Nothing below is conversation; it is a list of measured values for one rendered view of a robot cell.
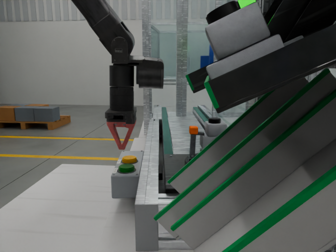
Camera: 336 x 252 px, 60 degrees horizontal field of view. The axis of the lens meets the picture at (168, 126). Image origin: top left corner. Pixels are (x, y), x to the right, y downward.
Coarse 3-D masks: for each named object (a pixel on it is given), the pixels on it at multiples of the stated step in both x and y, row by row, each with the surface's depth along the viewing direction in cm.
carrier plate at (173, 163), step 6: (168, 156) 81; (174, 156) 81; (180, 156) 81; (186, 156) 81; (168, 162) 76; (174, 162) 76; (180, 162) 76; (168, 168) 72; (174, 168) 72; (180, 168) 72; (168, 174) 68; (168, 186) 61; (168, 192) 60; (174, 192) 60
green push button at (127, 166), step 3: (120, 165) 73; (123, 165) 73; (126, 165) 73; (129, 165) 73; (132, 165) 73; (120, 168) 72; (123, 168) 71; (126, 168) 71; (129, 168) 72; (132, 168) 72; (120, 171) 72; (123, 171) 71; (126, 171) 71; (129, 171) 72
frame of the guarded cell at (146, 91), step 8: (144, 0) 141; (144, 8) 141; (144, 16) 142; (144, 24) 143; (144, 32) 144; (144, 40) 144; (144, 48) 145; (144, 88) 149; (144, 96) 150; (144, 104) 150; (144, 112) 151; (144, 120) 152; (144, 128) 153
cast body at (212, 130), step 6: (210, 120) 69; (216, 120) 68; (210, 126) 68; (216, 126) 68; (222, 126) 68; (210, 132) 68; (216, 132) 68; (204, 138) 69; (210, 138) 69; (204, 144) 69
